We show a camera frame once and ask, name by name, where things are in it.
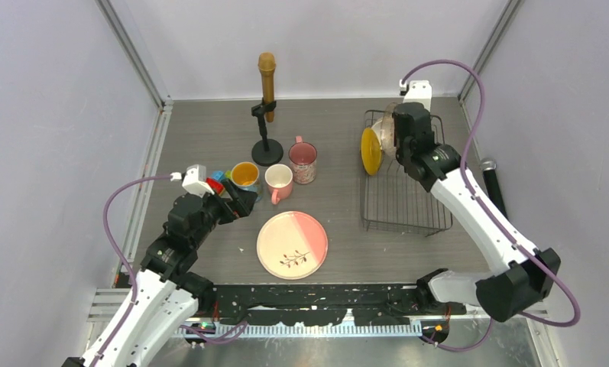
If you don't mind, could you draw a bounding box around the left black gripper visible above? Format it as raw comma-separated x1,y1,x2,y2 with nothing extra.
192,178,256,247

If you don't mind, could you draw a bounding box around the blue butterfly mug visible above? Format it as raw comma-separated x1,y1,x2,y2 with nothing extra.
231,161,263,202

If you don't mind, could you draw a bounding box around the yellow plate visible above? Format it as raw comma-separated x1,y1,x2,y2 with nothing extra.
360,128,383,176

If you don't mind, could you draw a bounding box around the plain pink mug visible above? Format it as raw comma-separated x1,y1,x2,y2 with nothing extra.
264,164,293,205

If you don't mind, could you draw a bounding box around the large pink cream plate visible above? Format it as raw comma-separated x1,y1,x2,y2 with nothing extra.
256,211,329,281

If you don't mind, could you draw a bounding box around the pink patterned mug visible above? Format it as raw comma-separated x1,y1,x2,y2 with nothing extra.
288,136,318,184

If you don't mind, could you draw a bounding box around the white ceramic bowl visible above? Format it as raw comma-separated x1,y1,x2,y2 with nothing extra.
371,119,383,141

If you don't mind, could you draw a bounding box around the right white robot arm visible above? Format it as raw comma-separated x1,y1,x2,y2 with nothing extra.
392,102,561,323

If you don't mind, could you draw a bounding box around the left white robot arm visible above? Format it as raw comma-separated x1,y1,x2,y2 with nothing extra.
63,179,258,366

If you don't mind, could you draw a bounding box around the colourful toy block stack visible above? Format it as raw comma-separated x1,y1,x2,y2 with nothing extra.
206,171,232,196

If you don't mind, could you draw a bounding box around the black handheld microphone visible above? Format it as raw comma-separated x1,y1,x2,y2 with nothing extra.
479,158,508,219

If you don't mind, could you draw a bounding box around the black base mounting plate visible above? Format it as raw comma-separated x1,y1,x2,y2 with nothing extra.
194,284,467,326

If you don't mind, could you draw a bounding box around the brown microphone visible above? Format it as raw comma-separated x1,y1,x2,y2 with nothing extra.
258,52,277,106

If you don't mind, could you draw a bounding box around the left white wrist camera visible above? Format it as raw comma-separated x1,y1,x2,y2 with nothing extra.
170,164,215,197

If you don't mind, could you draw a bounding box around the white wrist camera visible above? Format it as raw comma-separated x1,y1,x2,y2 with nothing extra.
399,80,432,111
170,164,215,197

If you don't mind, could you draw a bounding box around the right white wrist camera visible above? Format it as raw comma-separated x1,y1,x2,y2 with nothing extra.
399,80,432,111

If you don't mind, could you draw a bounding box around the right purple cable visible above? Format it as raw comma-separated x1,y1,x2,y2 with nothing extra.
403,60,582,328

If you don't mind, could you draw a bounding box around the aluminium frame rail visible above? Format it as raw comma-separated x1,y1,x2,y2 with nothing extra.
86,97,175,324

